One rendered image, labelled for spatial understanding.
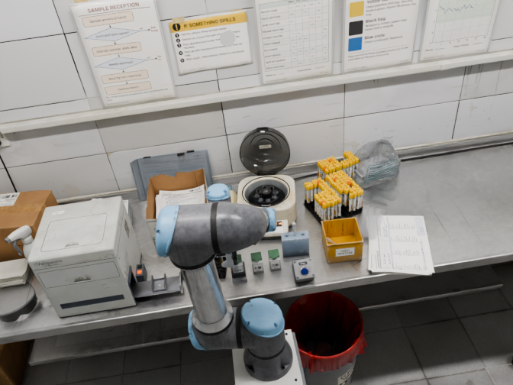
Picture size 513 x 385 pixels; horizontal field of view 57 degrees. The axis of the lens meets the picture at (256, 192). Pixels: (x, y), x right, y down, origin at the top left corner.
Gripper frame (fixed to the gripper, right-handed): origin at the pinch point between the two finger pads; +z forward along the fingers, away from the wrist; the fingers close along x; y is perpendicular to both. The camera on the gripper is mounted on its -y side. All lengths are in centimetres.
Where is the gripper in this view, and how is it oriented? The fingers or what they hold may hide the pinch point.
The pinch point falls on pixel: (237, 263)
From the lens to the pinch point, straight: 176.1
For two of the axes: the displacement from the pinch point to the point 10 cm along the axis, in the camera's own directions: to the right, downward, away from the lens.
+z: 1.0, 7.7, 6.3
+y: -9.9, 1.5, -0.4
